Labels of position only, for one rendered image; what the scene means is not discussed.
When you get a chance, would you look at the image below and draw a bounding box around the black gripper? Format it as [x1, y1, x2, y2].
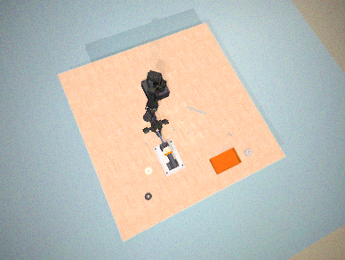
[142, 116, 169, 137]

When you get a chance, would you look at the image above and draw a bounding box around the orange shallow open tray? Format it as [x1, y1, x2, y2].
[209, 148, 241, 174]

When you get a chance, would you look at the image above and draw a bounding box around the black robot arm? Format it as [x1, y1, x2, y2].
[143, 70, 167, 130]

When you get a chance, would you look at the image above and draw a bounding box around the cream flat washer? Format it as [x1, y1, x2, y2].
[145, 167, 153, 175]

